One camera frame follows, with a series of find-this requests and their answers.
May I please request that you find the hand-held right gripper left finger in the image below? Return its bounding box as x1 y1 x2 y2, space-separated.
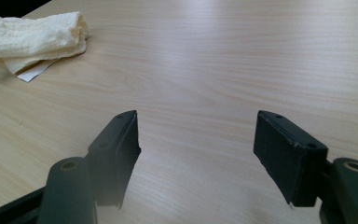
85 109 143 209

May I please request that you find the cream cloth with red print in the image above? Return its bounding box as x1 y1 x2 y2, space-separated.
0 11 90 83

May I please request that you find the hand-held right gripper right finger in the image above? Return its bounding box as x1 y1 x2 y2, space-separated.
253 109 329 208

